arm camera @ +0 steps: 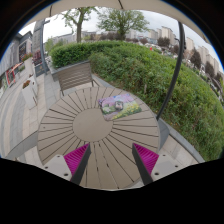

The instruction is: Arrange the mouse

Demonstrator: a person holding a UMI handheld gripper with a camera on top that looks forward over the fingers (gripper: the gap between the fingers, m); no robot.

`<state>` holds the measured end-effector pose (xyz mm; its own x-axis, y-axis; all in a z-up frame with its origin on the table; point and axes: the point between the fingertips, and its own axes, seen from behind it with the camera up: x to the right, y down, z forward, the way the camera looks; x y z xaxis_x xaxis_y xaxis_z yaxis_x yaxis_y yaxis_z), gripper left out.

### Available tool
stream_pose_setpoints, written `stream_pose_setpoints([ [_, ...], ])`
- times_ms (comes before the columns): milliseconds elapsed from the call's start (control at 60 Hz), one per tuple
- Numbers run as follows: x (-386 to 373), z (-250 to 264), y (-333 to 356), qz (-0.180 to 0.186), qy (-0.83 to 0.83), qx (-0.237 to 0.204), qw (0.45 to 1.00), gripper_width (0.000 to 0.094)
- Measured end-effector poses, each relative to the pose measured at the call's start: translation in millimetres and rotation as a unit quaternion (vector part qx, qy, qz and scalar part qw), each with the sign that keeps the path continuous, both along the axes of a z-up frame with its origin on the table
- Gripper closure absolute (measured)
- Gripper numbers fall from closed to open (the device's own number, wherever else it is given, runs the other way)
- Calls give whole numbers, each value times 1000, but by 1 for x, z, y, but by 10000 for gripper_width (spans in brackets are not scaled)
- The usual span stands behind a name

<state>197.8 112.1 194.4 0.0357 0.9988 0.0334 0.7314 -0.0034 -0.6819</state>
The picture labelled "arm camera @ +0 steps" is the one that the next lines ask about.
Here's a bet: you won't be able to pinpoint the brown slatted chair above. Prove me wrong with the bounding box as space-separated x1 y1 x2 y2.
57 61 101 98

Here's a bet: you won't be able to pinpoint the low white flower planter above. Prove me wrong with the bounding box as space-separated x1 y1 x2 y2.
20 79 38 110

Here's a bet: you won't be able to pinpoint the tall grey sign pillar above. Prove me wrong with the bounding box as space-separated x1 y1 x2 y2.
32 19 51 77

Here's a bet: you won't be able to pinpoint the distant apartment towers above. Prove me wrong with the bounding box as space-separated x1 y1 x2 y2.
148 25 221 78

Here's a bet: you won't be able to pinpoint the round-crowned green tree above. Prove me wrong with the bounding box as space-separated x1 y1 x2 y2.
96 8 150 42

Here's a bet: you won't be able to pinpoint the tall white flower planter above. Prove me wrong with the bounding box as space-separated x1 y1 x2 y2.
21 53 38 84

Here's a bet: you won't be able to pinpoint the floral print mouse pad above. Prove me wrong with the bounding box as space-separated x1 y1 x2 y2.
97 92 143 122

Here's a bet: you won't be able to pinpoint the beige parasol canopy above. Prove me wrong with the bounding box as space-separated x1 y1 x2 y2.
23 0 204 34

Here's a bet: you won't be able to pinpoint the grey storefront building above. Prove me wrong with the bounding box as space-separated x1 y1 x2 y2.
0 30 34 101

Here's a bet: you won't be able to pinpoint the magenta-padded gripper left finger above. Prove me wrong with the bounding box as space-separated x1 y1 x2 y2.
42 143 92 186

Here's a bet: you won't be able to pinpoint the dark curved parasol pole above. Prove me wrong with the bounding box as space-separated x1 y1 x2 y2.
155 21 186 121

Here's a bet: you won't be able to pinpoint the thin-trunk sparse tree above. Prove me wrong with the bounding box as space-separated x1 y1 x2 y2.
61 6 98 44

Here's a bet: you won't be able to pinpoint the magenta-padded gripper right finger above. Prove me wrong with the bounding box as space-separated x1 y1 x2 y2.
131 143 184 186

